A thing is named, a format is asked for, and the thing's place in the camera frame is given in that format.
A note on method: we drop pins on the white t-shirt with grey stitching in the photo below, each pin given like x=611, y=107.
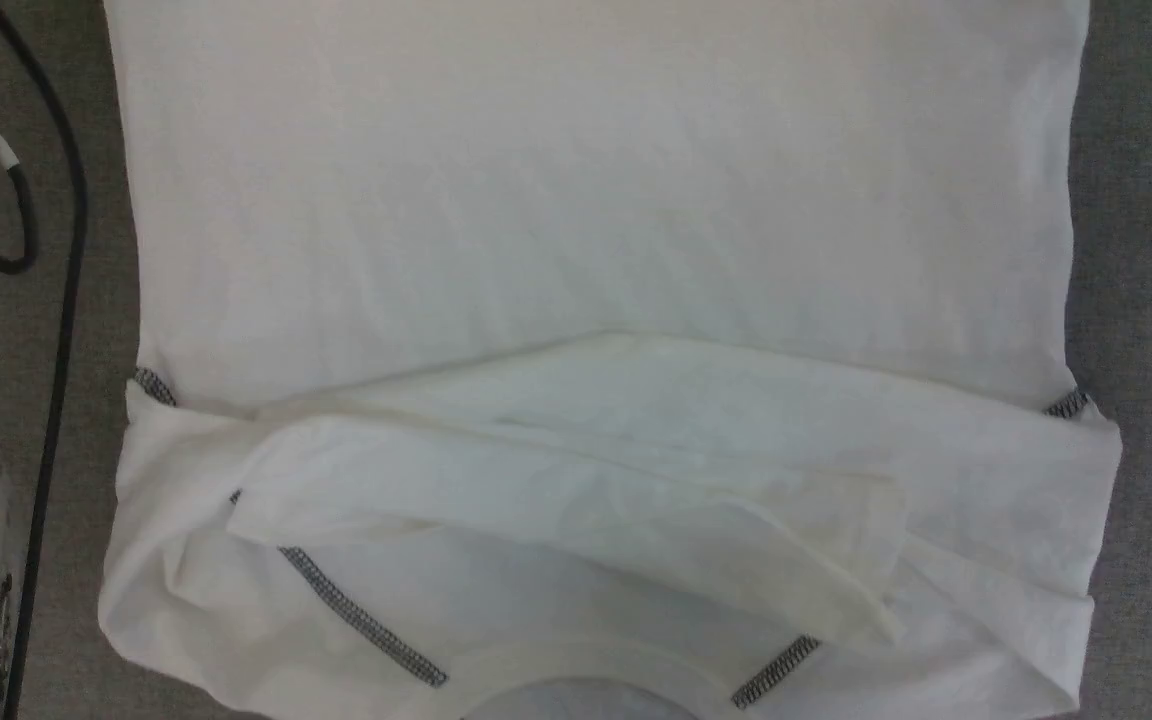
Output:
x=586, y=200

